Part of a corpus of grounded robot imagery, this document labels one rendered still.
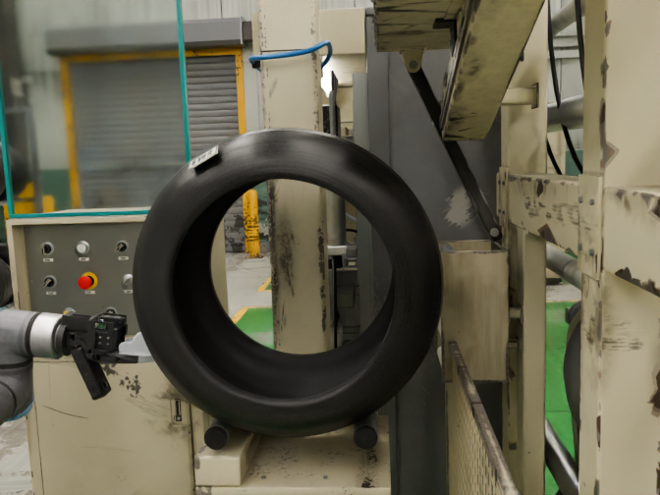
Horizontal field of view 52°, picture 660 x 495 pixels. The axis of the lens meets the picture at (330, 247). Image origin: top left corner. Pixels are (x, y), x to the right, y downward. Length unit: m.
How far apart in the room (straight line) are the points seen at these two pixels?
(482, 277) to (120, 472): 1.27
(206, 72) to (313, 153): 9.68
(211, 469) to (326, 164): 0.61
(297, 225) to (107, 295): 0.76
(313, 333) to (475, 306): 0.38
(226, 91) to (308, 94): 9.17
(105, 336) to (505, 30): 0.91
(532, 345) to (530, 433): 0.21
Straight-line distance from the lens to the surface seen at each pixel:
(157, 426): 2.15
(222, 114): 10.73
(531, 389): 1.63
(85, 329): 1.43
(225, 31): 10.43
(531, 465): 1.70
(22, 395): 1.51
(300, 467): 1.43
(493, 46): 1.11
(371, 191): 1.17
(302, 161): 1.17
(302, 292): 1.60
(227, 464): 1.35
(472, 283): 1.53
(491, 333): 1.56
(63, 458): 2.30
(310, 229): 1.58
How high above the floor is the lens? 1.41
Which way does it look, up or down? 7 degrees down
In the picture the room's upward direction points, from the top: 2 degrees counter-clockwise
